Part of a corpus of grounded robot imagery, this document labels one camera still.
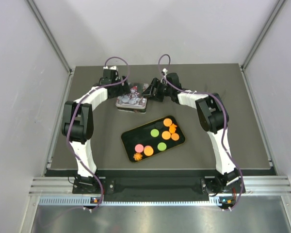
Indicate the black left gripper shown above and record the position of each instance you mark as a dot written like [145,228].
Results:
[124,90]

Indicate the orange star piped cookie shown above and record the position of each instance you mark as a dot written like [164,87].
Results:
[138,156]

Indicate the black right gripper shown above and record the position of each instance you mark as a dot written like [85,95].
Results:
[155,84]

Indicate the gold tin lid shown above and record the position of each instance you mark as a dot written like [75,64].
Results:
[134,99]

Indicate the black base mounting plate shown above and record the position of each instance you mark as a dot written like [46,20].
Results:
[166,176]

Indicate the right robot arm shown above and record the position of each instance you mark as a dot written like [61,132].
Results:
[213,119]

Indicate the yellow dotted cracker top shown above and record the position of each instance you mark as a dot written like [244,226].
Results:
[167,122]

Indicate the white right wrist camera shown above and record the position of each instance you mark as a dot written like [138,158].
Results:
[164,72]

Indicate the yellow dotted cracker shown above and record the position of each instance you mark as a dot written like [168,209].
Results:
[166,135]
[167,122]

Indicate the plain orange round cookie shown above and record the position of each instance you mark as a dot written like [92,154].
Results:
[175,136]

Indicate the pink sandwich cookie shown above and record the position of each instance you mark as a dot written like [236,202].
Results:
[139,148]

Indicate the black gold-rimmed tray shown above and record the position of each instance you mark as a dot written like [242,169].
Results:
[141,135]

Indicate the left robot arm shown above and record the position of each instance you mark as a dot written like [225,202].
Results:
[78,127]

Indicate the dark green cookie tin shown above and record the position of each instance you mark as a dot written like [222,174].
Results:
[140,111]

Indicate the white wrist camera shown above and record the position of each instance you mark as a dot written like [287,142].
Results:
[111,68]
[164,72]

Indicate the yellow dotted cracker cookie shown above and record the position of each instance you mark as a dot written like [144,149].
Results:
[148,151]

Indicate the metal tongs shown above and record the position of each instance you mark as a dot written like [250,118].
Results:
[222,94]

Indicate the aluminium frame rail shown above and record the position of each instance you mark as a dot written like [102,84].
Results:
[127,192]

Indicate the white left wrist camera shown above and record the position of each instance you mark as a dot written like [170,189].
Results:
[111,68]

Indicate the yellow dotted cracker middle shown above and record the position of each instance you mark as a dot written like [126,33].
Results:
[166,135]

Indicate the green macaron cookie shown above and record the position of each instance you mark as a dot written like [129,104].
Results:
[154,133]
[162,146]

